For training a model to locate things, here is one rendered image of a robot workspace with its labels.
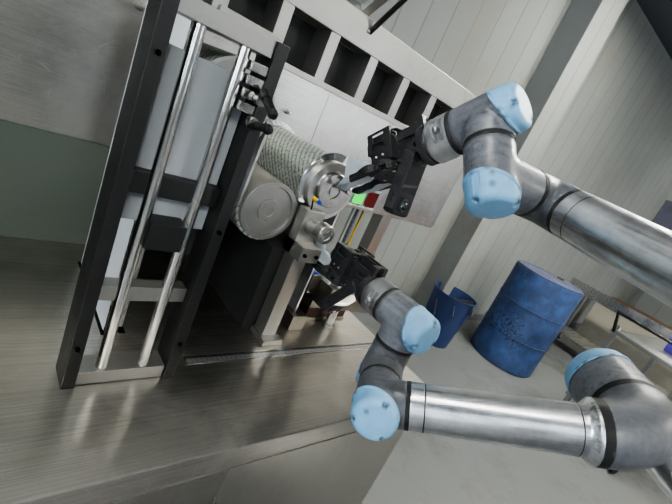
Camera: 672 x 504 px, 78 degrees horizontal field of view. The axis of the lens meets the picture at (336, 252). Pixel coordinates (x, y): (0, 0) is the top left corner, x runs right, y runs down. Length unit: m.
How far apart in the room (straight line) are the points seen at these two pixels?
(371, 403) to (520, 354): 3.46
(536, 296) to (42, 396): 3.63
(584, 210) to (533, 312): 3.31
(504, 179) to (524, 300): 3.36
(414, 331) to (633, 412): 0.32
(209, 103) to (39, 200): 0.56
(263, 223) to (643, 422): 0.68
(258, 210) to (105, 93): 0.40
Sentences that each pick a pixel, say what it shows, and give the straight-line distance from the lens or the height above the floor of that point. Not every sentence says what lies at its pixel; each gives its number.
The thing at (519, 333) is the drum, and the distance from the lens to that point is 3.99.
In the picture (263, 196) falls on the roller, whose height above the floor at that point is 1.20.
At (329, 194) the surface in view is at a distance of 0.86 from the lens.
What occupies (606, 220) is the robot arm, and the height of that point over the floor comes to 1.41.
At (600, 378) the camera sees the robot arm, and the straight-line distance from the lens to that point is 0.82.
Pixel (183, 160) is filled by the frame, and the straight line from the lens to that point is 0.61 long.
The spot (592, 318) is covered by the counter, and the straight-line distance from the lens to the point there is 6.71.
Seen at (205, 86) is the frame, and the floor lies 1.35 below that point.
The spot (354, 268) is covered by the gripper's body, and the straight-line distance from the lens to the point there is 0.85.
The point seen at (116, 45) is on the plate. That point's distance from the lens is 1.00.
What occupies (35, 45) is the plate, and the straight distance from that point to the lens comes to 0.98.
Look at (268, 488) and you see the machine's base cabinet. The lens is 0.90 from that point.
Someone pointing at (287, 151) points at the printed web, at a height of 1.28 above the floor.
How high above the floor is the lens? 1.38
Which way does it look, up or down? 16 degrees down
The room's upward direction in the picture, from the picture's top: 24 degrees clockwise
